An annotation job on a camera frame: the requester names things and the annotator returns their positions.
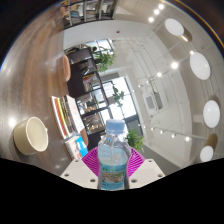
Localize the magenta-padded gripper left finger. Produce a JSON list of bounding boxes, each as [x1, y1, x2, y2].
[[59, 147, 101, 190]]

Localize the tall bookshelf with books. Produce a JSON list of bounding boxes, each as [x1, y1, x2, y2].
[[59, 0, 118, 28]]

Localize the flat white magazine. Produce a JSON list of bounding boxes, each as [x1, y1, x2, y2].
[[64, 133, 90, 161]]

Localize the round white pendant lights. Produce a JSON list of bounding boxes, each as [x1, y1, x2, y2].
[[164, 17, 221, 164]]

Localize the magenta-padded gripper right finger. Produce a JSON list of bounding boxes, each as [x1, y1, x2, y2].
[[127, 147, 167, 190]]

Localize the low dark shelf unit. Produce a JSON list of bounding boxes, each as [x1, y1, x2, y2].
[[64, 46, 113, 146]]

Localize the ceiling track spotlights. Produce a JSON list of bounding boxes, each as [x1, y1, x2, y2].
[[138, 3, 193, 143]]

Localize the stack of books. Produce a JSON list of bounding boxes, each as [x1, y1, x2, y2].
[[50, 94, 86, 140]]

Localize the potted green plant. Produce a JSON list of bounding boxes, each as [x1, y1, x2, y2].
[[125, 128, 145, 153], [112, 85, 126, 108], [94, 49, 116, 73]]

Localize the clear water bottle blue cap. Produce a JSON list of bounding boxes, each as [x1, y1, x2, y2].
[[97, 119, 132, 192]]

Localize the ceiling air conditioner unit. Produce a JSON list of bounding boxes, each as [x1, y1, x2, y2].
[[142, 91, 164, 115]]

